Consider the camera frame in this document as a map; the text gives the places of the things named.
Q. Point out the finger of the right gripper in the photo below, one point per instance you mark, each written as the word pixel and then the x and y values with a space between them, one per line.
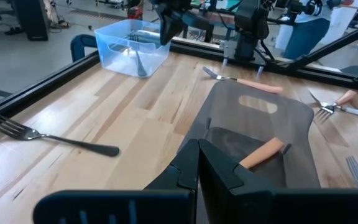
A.
pixel 179 21
pixel 166 28

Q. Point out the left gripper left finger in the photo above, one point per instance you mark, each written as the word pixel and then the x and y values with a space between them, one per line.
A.
pixel 179 174

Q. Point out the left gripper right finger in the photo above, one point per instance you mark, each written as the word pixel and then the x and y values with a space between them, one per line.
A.
pixel 228 193

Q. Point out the clear plastic bin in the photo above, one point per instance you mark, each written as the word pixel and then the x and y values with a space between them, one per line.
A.
pixel 117 59

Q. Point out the smoky grey translucent bin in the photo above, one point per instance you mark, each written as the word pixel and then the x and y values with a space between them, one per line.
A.
pixel 228 112

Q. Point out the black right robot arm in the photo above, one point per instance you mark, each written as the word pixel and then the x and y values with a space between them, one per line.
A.
pixel 250 18

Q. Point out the red tool case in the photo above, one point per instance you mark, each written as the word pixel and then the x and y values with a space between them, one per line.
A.
pixel 135 13

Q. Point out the person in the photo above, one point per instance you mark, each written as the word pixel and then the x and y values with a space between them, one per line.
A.
pixel 306 37

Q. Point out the black computer tower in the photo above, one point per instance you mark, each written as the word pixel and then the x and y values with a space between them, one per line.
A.
pixel 31 21

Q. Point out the black aluminium table frame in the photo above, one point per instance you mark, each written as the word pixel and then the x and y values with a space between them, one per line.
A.
pixel 26 96

